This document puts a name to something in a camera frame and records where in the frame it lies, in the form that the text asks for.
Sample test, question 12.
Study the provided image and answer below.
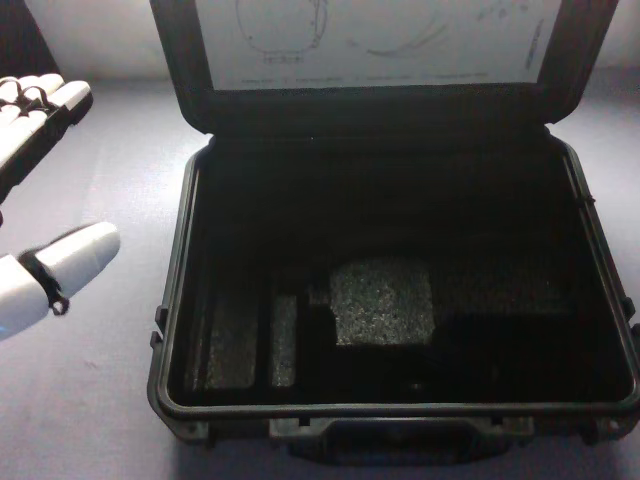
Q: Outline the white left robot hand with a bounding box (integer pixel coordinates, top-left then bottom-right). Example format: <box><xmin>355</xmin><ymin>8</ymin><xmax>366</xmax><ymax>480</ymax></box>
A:
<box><xmin>0</xmin><ymin>73</ymin><xmax>122</xmax><ymax>342</ymax></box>

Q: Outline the black hard carrying case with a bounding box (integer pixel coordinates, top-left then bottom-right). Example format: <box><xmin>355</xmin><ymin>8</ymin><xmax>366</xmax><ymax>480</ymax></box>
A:
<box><xmin>147</xmin><ymin>0</ymin><xmax>640</xmax><ymax>467</ymax></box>

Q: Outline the dark background object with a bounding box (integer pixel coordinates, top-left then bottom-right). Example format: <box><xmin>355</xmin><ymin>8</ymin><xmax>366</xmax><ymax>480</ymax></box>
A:
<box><xmin>0</xmin><ymin>0</ymin><xmax>62</xmax><ymax>79</ymax></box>

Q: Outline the black foam case insert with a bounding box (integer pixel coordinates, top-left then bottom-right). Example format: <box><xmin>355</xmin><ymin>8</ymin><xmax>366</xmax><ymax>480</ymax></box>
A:
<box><xmin>182</xmin><ymin>137</ymin><xmax>629</xmax><ymax>404</ymax></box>

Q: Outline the white printed paper sheet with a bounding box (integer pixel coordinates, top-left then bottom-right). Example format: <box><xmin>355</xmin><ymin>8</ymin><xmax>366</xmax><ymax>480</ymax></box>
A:
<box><xmin>196</xmin><ymin>0</ymin><xmax>562</xmax><ymax>92</ymax></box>

